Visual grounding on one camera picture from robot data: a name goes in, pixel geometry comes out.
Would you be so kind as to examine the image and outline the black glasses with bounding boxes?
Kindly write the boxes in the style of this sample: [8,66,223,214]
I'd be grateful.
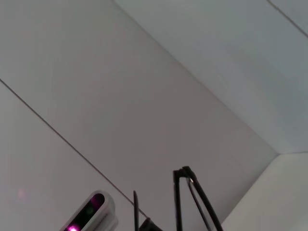
[133,165,224,231]

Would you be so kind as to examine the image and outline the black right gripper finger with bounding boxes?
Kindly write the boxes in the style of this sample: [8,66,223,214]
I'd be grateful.
[139,217,161,231]

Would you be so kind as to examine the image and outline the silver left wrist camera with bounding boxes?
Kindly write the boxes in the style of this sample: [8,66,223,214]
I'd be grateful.
[59,191,119,231]

